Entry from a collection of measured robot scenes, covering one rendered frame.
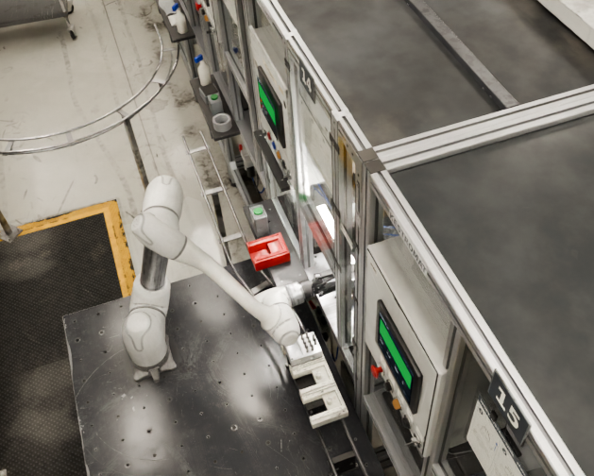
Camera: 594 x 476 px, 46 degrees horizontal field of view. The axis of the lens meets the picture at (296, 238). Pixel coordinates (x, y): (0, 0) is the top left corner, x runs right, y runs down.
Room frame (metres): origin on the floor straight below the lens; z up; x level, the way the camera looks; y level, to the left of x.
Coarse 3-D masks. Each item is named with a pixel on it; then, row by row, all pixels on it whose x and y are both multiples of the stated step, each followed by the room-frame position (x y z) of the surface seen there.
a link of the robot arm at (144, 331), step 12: (132, 312) 1.69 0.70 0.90; (144, 312) 1.65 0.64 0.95; (156, 312) 1.69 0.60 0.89; (132, 324) 1.60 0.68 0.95; (144, 324) 1.59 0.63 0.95; (156, 324) 1.61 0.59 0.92; (132, 336) 1.55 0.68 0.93; (144, 336) 1.55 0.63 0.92; (156, 336) 1.57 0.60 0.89; (132, 348) 1.53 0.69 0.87; (144, 348) 1.53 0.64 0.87; (156, 348) 1.55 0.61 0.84; (132, 360) 1.56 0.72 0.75; (144, 360) 1.52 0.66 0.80; (156, 360) 1.54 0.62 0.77
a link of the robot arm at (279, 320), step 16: (192, 256) 1.59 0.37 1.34; (208, 256) 1.62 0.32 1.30; (208, 272) 1.58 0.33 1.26; (224, 272) 1.58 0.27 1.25; (224, 288) 1.53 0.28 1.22; (240, 288) 1.53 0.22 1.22; (240, 304) 1.49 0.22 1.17; (256, 304) 1.48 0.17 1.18; (272, 320) 1.44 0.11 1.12; (288, 320) 1.44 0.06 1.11; (272, 336) 1.41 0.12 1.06; (288, 336) 1.38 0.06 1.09
